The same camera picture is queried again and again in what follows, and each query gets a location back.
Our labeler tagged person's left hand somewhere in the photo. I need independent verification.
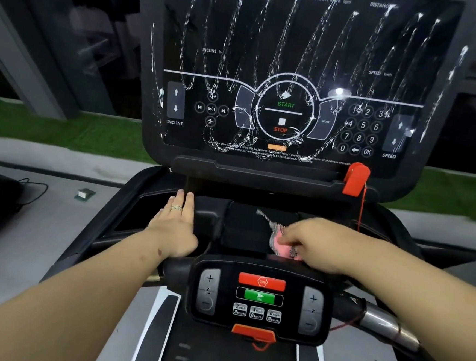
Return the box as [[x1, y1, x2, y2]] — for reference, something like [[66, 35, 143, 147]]
[[143, 186, 203, 262]]

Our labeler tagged black treadmill running belt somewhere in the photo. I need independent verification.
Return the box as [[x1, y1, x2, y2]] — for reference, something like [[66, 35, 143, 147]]
[[157, 304, 303, 361]]

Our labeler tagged orange safety key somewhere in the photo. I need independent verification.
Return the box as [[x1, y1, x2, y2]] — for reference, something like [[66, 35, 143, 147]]
[[230, 323, 278, 353]]

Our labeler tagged small green and white box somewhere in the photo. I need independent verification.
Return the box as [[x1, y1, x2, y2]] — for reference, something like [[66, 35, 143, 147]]
[[74, 187, 97, 203]]

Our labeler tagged black cable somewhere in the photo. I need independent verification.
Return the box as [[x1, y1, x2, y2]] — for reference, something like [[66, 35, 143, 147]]
[[15, 177, 50, 210]]

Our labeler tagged black treadmill console tray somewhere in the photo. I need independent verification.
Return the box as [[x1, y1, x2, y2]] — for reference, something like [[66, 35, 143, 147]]
[[41, 157, 432, 313]]

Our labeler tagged person's right forearm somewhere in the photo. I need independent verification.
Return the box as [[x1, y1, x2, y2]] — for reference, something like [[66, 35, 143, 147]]
[[333, 235, 476, 361]]

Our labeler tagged grey metal window frame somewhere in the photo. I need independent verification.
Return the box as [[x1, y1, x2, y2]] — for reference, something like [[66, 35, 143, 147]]
[[0, 0, 89, 122]]

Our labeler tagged person's left forearm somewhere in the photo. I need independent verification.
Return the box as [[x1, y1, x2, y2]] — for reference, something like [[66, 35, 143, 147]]
[[0, 216, 166, 361]]

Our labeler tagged person's right hand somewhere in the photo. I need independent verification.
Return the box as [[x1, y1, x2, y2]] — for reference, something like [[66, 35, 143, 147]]
[[274, 214, 361, 277]]

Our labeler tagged black treadmill console screen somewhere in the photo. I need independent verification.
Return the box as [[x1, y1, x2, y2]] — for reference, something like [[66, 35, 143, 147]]
[[124, 0, 476, 212]]

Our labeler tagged green artificial grass strip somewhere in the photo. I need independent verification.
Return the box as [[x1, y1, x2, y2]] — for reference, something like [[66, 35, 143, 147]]
[[0, 97, 476, 225]]

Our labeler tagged chrome treadmill handlebar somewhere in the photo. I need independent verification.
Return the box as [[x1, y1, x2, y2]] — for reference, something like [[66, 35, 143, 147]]
[[138, 255, 476, 361]]

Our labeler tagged pink and grey cleaning cloth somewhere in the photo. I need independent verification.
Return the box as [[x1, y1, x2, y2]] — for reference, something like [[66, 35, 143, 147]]
[[253, 208, 308, 260]]

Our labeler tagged red safety cord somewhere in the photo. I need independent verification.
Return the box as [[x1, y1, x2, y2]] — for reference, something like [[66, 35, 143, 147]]
[[328, 181, 377, 335]]

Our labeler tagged black handlebar control panel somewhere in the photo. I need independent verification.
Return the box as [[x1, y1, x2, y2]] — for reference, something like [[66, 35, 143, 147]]
[[183, 253, 337, 348]]

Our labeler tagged red safety clip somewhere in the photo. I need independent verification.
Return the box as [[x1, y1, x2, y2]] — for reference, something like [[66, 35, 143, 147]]
[[341, 161, 372, 198]]

